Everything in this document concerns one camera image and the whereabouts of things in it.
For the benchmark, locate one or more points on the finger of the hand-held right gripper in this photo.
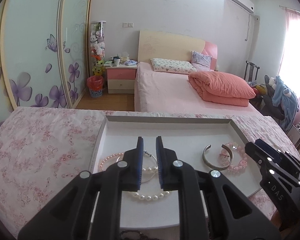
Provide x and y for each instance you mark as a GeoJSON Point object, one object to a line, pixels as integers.
{"type": "Point", "coordinates": [265, 145]}
{"type": "Point", "coordinates": [256, 153]}

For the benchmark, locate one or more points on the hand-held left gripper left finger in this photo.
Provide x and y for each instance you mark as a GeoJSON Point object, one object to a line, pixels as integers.
{"type": "Point", "coordinates": [140, 160]}

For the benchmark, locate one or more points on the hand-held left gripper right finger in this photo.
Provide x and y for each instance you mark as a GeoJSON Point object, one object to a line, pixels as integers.
{"type": "Point", "coordinates": [159, 162]}

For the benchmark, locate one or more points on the grey cardboard tray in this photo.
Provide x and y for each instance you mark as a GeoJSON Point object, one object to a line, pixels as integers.
{"type": "Point", "coordinates": [185, 135]}

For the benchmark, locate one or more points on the wide silver cuff bangle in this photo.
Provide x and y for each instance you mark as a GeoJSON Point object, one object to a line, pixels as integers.
{"type": "Point", "coordinates": [210, 164]}

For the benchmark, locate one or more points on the blue fleece garment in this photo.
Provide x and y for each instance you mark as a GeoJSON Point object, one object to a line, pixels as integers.
{"type": "Point", "coordinates": [286, 100]}

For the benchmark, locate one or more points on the colourful cloth pile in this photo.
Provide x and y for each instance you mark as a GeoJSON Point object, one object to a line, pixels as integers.
{"type": "Point", "coordinates": [258, 88]}

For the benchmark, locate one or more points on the folded salmon duvet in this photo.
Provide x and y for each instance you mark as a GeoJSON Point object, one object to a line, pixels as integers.
{"type": "Point", "coordinates": [222, 87]}

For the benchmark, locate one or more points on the pink bed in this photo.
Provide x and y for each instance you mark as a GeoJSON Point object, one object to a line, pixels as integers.
{"type": "Point", "coordinates": [165, 90]}

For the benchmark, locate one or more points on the dark wooden chair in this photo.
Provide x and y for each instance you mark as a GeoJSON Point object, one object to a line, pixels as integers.
{"type": "Point", "coordinates": [251, 66]}

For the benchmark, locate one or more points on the pink beige nightstand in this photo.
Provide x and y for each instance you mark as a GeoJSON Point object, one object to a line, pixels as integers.
{"type": "Point", "coordinates": [121, 80]}

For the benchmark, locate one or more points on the blue bin with red bag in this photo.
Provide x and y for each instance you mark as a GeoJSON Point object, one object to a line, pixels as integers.
{"type": "Point", "coordinates": [95, 86]}

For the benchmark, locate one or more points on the printed white pillow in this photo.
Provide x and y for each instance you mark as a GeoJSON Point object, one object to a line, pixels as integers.
{"type": "Point", "coordinates": [172, 66]}

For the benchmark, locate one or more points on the blue patterned pouch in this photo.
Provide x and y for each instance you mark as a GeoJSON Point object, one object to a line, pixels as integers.
{"type": "Point", "coordinates": [130, 63]}

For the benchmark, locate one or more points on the yellow green plush toy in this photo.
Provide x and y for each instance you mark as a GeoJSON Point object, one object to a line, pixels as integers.
{"type": "Point", "coordinates": [98, 68]}

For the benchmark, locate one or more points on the pink floral sheet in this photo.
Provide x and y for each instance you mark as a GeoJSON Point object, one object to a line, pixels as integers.
{"type": "Point", "coordinates": [40, 142]}

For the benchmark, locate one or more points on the small lilac cushion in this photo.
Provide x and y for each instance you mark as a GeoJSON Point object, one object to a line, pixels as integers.
{"type": "Point", "coordinates": [202, 60]}

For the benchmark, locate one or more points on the beige pink headboard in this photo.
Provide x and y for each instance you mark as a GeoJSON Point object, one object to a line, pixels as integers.
{"type": "Point", "coordinates": [165, 45]}

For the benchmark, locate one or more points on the air conditioner pipe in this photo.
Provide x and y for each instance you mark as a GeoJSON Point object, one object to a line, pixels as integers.
{"type": "Point", "coordinates": [248, 27]}

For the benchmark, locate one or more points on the clear tube of plush toys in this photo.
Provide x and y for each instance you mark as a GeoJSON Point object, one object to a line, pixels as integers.
{"type": "Point", "coordinates": [98, 40]}

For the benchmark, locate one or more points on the white air conditioner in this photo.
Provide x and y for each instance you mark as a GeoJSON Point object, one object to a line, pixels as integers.
{"type": "Point", "coordinates": [240, 0]}

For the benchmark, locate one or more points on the butterfly glass wardrobe door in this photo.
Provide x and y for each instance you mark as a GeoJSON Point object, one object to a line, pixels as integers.
{"type": "Point", "coordinates": [32, 42]}

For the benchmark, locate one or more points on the white wall socket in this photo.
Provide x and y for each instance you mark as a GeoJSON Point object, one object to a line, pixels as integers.
{"type": "Point", "coordinates": [128, 24]}

